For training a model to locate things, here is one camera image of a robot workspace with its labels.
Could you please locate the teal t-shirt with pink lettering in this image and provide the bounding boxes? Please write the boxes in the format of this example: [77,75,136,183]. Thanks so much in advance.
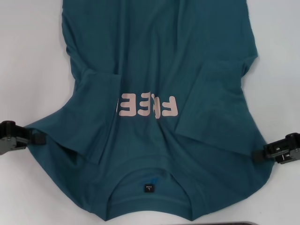
[23,0,277,225]

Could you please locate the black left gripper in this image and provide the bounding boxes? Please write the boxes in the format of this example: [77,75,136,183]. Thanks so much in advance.
[0,120,46,156]

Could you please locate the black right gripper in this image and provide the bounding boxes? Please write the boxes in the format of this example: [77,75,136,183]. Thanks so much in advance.
[251,133,300,165]

